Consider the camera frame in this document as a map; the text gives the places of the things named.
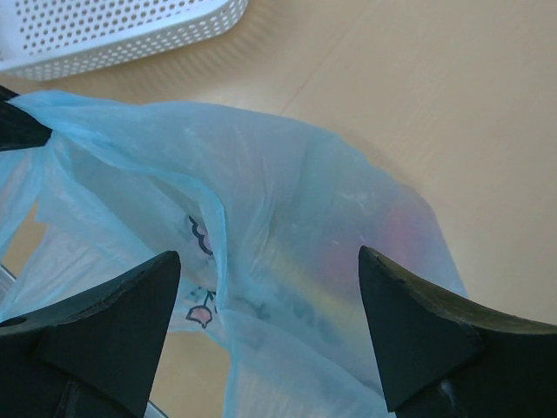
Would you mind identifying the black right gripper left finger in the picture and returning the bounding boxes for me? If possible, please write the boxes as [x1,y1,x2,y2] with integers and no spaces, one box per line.
[1,251,181,417]

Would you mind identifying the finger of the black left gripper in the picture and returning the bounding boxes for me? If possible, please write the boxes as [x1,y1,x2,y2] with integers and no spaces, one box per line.
[0,86,51,152]

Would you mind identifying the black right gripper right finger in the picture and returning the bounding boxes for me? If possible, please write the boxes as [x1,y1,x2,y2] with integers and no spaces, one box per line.
[359,246,556,417]

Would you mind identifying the blue cartoon-print plastic bag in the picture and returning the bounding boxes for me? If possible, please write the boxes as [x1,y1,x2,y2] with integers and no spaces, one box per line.
[1,91,465,417]

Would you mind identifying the white perforated plastic basket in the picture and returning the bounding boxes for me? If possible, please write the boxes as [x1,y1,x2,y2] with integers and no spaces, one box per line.
[1,0,248,82]

